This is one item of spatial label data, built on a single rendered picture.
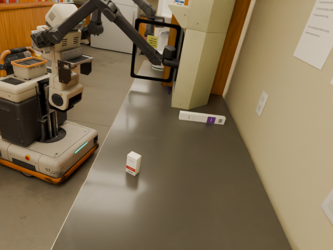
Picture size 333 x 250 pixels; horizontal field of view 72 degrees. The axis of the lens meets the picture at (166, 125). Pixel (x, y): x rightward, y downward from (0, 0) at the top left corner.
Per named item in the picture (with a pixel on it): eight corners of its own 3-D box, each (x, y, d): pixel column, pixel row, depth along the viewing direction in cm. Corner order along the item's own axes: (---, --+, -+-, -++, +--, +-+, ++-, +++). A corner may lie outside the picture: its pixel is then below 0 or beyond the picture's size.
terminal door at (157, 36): (171, 83, 171) (181, 25, 152) (130, 77, 168) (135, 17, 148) (171, 82, 172) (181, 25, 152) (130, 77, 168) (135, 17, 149)
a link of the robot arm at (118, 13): (105, 6, 131) (100, 13, 123) (112, -1, 128) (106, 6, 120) (156, 59, 152) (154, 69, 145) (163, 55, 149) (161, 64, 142)
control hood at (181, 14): (184, 22, 152) (187, 5, 147) (186, 29, 124) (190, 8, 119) (167, 19, 151) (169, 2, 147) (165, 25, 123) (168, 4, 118)
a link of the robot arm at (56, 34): (101, -16, 123) (95, -10, 116) (118, 7, 130) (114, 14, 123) (51, 28, 143) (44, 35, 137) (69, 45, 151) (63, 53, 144)
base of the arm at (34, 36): (44, 32, 149) (29, 34, 138) (52, 27, 145) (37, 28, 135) (52, 45, 151) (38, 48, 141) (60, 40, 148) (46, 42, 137)
